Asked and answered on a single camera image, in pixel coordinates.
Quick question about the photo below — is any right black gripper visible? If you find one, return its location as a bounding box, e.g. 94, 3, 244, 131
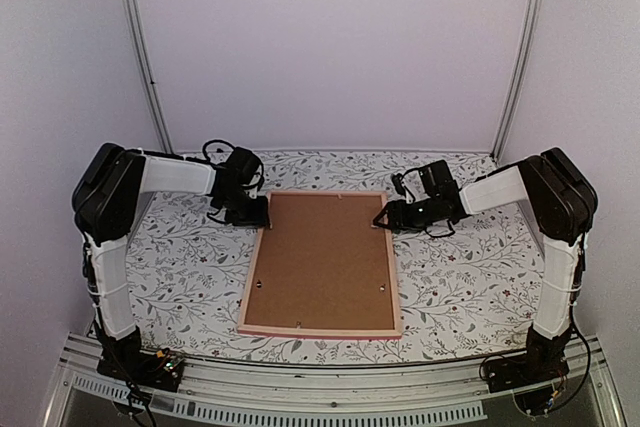
373, 197, 439, 235

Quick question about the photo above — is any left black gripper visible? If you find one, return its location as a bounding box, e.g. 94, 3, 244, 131
218, 189, 271, 228

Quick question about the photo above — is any brown cardboard backing board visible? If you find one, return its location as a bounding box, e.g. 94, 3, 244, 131
243, 194, 399, 331

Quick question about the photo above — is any pink wooden picture frame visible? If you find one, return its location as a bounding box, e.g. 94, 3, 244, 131
235, 190, 404, 341

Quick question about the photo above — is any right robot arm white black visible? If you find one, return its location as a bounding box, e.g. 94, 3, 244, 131
372, 147, 598, 383

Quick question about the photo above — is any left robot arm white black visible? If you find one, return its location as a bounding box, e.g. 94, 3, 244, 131
71, 143, 269, 381

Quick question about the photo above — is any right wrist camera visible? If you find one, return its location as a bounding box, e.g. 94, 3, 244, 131
391, 173, 415, 202

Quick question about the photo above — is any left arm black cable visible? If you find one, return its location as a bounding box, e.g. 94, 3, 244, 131
201, 139, 239, 166

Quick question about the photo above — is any front aluminium rail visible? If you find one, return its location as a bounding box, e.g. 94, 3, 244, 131
42, 335, 628, 426

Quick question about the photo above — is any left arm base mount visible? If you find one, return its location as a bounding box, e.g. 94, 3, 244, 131
97, 348, 185, 392

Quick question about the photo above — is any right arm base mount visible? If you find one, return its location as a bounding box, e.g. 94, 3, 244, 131
479, 354, 569, 417

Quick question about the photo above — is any left aluminium corner post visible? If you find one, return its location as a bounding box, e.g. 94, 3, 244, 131
122, 0, 175, 154

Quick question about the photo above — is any aluminium corner post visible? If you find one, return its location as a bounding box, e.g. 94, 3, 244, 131
122, 0, 175, 154
491, 0, 543, 162

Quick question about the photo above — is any right aluminium corner post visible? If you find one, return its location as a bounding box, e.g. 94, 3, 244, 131
491, 0, 543, 162

